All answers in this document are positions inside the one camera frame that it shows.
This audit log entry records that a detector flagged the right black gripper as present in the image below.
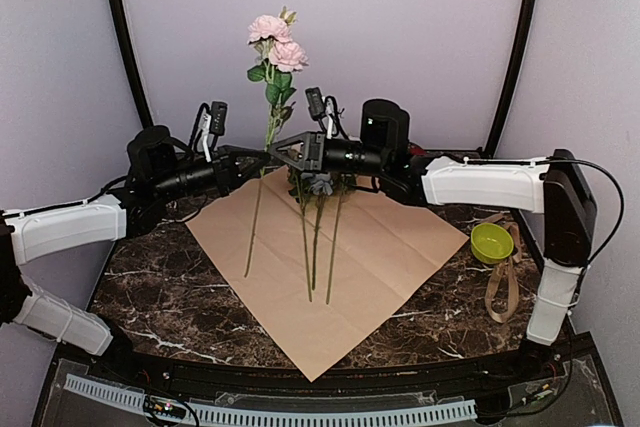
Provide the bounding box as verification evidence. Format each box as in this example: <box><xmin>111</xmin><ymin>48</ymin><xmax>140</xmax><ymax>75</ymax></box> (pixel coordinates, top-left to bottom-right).
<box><xmin>268</xmin><ymin>130</ymin><xmax>388</xmax><ymax>178</ymax></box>

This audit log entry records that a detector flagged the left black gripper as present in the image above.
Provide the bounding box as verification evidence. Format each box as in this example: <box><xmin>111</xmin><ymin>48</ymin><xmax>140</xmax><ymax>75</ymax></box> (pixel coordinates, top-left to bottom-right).
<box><xmin>153</xmin><ymin>145</ymin><xmax>272</xmax><ymax>203</ymax></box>

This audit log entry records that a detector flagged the pale pink fake flower stem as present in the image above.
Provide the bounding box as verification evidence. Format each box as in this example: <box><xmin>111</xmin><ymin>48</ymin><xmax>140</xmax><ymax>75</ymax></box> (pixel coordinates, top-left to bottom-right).
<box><xmin>288</xmin><ymin>168</ymin><xmax>313</xmax><ymax>302</ymax></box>

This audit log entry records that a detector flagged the white fake flower stem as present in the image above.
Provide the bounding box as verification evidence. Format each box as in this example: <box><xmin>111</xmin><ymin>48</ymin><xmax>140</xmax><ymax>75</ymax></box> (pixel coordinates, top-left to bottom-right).
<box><xmin>325</xmin><ymin>174</ymin><xmax>357</xmax><ymax>305</ymax></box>

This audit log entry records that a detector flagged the pink rose fake flower stem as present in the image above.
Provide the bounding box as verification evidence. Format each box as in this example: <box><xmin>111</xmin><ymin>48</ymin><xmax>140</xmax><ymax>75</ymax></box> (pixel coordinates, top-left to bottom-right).
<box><xmin>242</xmin><ymin>5</ymin><xmax>310</xmax><ymax>279</ymax></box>

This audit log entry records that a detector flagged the green and pink wrapping paper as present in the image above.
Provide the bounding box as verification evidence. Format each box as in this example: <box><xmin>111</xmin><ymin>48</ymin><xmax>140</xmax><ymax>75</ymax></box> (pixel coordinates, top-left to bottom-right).
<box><xmin>187</xmin><ymin>168</ymin><xmax>467</xmax><ymax>381</ymax></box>

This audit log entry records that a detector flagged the lime green plastic bowl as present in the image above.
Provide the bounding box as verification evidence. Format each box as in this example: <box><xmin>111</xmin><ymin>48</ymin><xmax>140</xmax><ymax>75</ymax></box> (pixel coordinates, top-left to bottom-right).
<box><xmin>470</xmin><ymin>223</ymin><xmax>514</xmax><ymax>265</ymax></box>

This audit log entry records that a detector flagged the blue fake flower stem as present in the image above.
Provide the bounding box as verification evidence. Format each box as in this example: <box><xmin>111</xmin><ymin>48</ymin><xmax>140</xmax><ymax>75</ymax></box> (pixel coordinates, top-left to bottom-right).
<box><xmin>307</xmin><ymin>173</ymin><xmax>334</xmax><ymax>290</ymax></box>

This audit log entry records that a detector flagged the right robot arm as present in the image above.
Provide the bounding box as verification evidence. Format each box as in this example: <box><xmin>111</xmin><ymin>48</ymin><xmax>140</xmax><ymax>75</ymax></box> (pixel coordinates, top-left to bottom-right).
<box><xmin>268</xmin><ymin>99</ymin><xmax>600</xmax><ymax>381</ymax></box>

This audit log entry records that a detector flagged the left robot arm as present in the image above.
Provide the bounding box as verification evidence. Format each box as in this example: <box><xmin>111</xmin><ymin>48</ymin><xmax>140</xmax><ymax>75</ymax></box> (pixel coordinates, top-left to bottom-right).
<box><xmin>1</xmin><ymin>125</ymin><xmax>270</xmax><ymax>383</ymax></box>

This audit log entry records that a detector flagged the red floral plate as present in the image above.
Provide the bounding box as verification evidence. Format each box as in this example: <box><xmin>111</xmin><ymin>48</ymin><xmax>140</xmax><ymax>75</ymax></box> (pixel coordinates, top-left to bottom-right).
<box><xmin>407</xmin><ymin>143</ymin><xmax>427</xmax><ymax>156</ymax></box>

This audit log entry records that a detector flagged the tan ribbon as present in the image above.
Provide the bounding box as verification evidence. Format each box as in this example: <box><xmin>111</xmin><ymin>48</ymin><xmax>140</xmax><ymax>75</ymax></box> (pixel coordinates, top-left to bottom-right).
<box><xmin>482</xmin><ymin>214</ymin><xmax>524</xmax><ymax>324</ymax></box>

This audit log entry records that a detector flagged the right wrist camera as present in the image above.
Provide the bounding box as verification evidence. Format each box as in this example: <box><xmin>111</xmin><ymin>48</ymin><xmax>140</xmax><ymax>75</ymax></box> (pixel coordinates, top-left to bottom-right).
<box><xmin>305</xmin><ymin>87</ymin><xmax>349</xmax><ymax>140</ymax></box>

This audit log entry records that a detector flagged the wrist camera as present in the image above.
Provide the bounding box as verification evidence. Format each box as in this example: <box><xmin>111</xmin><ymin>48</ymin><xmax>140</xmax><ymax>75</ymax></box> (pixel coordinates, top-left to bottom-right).
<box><xmin>189</xmin><ymin>101</ymin><xmax>228</xmax><ymax>162</ymax></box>
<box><xmin>305</xmin><ymin>87</ymin><xmax>349</xmax><ymax>140</ymax></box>

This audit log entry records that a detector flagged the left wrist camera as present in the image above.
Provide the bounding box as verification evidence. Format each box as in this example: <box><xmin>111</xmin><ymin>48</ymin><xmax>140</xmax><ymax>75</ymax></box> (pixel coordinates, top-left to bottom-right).
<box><xmin>189</xmin><ymin>101</ymin><xmax>228</xmax><ymax>162</ymax></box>

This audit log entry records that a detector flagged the black front table rail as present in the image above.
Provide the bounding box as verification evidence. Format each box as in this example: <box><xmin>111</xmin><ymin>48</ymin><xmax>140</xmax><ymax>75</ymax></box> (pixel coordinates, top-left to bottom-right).
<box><xmin>132</xmin><ymin>352</ymin><xmax>521</xmax><ymax>396</ymax></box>

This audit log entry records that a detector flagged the left black frame post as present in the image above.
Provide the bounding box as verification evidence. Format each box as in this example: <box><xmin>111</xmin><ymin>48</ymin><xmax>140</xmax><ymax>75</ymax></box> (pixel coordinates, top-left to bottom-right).
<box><xmin>108</xmin><ymin>0</ymin><xmax>154</xmax><ymax>128</ymax></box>

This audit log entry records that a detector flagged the black frame post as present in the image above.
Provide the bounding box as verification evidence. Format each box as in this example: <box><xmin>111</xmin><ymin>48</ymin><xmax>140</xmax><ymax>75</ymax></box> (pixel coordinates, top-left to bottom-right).
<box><xmin>108</xmin><ymin>0</ymin><xmax>154</xmax><ymax>128</ymax></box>
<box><xmin>483</xmin><ymin>0</ymin><xmax>536</xmax><ymax>157</ymax></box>

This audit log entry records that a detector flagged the white slotted cable duct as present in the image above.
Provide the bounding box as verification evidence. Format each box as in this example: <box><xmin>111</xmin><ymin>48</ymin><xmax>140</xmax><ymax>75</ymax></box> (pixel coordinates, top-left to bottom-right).
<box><xmin>63</xmin><ymin>374</ymin><xmax>477</xmax><ymax>426</ymax></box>

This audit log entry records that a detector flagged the right black frame post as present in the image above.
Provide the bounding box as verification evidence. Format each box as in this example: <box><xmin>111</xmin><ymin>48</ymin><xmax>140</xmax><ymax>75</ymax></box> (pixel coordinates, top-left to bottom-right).
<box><xmin>483</xmin><ymin>0</ymin><xmax>536</xmax><ymax>157</ymax></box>

